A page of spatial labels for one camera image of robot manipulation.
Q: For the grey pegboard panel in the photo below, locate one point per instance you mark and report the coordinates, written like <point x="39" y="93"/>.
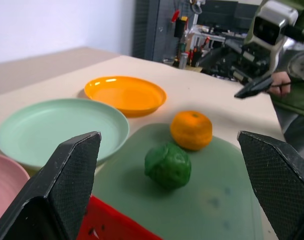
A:
<point x="146" y="27"/>

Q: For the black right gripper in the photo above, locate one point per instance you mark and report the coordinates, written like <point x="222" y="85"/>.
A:
<point x="244" y="61"/>

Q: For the bystander bare hand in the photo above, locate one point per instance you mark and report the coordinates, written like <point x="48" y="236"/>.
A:
<point x="280" y="81"/>

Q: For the orange tangerine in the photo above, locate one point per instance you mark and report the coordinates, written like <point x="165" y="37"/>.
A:
<point x="191" y="130"/>

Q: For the green vegetable toy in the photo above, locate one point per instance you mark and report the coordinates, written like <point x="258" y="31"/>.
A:
<point x="168" y="166"/>

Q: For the bystander in green jacket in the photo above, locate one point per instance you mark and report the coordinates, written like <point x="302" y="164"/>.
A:
<point x="296" y="107"/>

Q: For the red toy watermelon slice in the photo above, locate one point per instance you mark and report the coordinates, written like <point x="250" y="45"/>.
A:
<point x="109" y="222"/>

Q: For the green cutting board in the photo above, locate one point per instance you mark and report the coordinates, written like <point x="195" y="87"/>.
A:
<point x="204" y="200"/>

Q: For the light green plastic plate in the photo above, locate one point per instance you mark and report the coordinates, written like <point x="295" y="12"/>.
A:
<point x="54" y="127"/>

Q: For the silver metal can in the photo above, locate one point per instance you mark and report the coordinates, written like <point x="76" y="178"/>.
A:
<point x="183" y="60"/>

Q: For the black box with yellow label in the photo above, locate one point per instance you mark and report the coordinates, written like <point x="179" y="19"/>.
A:
<point x="180" y="27"/>

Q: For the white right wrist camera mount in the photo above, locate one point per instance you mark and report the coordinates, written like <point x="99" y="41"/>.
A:
<point x="271" y="27"/>

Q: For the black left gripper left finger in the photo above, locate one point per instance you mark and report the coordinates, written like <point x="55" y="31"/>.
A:
<point x="67" y="175"/>

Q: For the pink plastic plate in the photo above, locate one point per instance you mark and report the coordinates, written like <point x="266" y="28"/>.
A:
<point x="4" y="182"/>

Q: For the orange plastic plate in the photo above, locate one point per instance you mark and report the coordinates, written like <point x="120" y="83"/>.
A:
<point x="126" y="95"/>

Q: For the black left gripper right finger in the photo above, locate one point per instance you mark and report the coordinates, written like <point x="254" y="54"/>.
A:
<point x="279" y="180"/>

